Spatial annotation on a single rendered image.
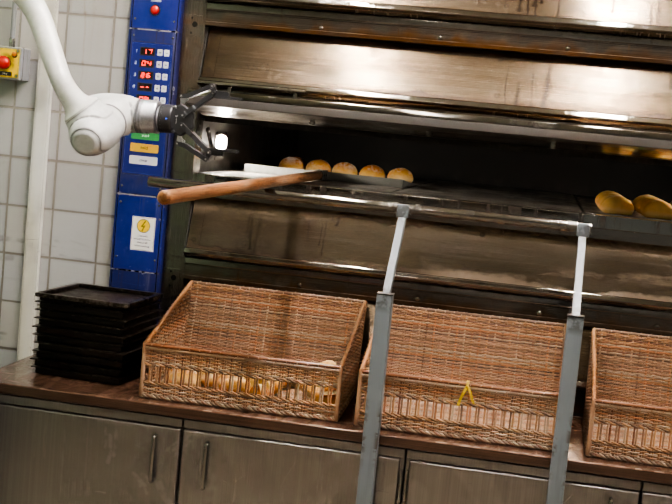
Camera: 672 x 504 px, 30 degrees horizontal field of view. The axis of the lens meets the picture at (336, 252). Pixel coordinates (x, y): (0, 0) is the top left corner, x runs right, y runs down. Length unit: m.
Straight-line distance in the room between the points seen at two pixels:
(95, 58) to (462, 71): 1.13
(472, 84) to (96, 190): 1.21
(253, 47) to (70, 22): 0.58
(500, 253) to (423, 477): 0.79
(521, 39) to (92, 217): 1.42
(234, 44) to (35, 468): 1.38
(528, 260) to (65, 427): 1.41
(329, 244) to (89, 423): 0.91
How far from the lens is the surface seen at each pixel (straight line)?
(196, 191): 2.70
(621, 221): 3.75
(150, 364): 3.45
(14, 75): 4.01
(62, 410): 3.52
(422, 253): 3.77
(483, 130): 3.59
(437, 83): 3.75
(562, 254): 3.76
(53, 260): 4.05
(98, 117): 3.19
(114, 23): 3.98
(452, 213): 3.37
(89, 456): 3.52
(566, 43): 3.75
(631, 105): 3.73
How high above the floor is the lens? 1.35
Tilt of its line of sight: 6 degrees down
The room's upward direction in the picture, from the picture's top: 6 degrees clockwise
